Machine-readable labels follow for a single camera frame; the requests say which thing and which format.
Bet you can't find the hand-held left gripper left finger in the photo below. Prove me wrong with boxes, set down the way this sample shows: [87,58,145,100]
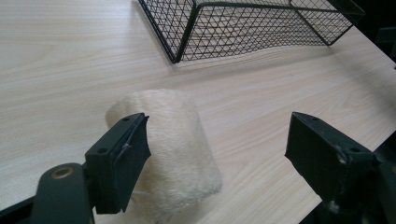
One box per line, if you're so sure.
[84,112,152,216]

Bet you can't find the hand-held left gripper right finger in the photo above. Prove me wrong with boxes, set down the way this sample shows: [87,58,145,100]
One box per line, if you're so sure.
[284,111,379,203]

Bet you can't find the white towel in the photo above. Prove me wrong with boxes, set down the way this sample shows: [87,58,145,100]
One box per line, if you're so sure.
[105,89,224,224]

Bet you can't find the black wire mesh basket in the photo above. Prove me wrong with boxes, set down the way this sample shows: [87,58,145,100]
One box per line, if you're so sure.
[138,0,366,64]

